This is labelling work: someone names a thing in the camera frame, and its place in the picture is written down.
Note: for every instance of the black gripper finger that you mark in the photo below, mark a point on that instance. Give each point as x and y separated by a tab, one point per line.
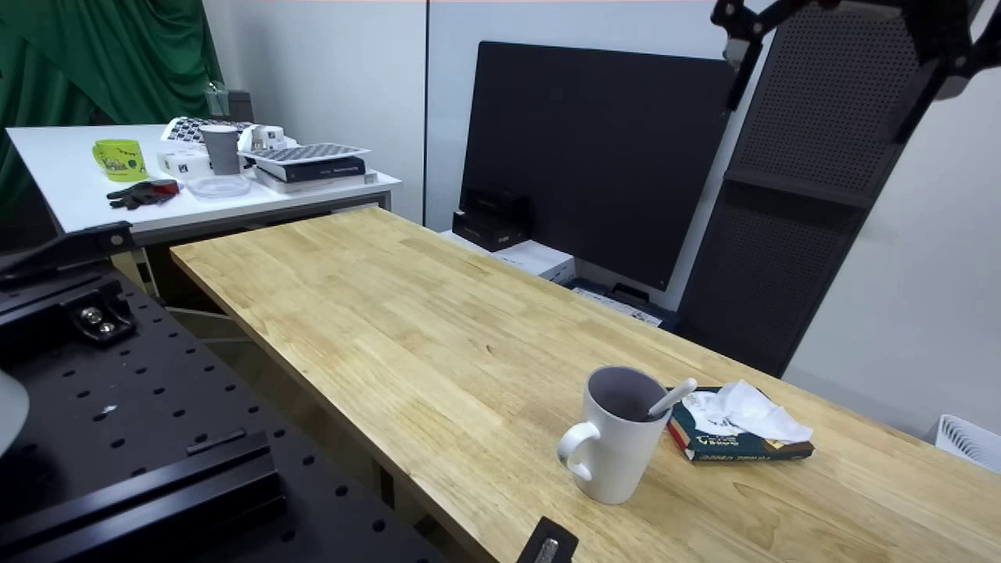
941	43
741	31

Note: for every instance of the white spoon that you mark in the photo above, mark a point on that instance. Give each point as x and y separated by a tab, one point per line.
675	396

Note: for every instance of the white mug with dark inside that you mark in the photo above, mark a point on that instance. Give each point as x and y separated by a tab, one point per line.
614	449

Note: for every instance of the black monitor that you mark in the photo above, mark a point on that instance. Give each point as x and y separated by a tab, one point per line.
595	158

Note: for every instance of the grey keypad device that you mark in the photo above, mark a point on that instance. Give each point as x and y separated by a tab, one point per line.
621	298

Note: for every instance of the white flat box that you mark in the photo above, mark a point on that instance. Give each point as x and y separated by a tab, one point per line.
536	257

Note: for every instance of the small black device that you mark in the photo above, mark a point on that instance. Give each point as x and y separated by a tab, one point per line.
488	223

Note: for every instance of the crumpled white tissue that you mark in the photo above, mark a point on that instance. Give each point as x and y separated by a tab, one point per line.
755	412

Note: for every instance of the white box with grille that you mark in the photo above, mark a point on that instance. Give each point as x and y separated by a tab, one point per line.
972	439

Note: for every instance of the green and white packet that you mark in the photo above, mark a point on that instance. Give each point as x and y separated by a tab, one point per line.
730	446

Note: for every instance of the black book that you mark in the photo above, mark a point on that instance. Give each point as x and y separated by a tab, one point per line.
323	172

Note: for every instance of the grey cup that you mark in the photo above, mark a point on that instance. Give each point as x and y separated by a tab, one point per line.
220	148

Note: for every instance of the black table clamp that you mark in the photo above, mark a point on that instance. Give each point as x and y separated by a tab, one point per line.
549	542

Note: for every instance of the small white box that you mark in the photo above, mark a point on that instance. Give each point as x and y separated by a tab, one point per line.
183	161

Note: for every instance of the black and red tool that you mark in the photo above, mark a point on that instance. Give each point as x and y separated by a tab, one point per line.
142	193

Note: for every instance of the yellow-green packet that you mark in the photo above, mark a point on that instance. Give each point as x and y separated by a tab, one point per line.
120	161

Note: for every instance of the green curtain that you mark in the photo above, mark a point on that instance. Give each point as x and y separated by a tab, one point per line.
83	65

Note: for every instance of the white side table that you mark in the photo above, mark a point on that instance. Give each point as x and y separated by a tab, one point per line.
62	175

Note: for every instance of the grey round disc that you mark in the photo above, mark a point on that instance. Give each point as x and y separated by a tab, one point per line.
10	412

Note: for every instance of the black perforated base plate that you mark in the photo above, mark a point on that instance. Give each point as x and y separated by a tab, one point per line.
156	416

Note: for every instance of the black bracket with screws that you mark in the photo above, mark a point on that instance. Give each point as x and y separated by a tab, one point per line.
102	316

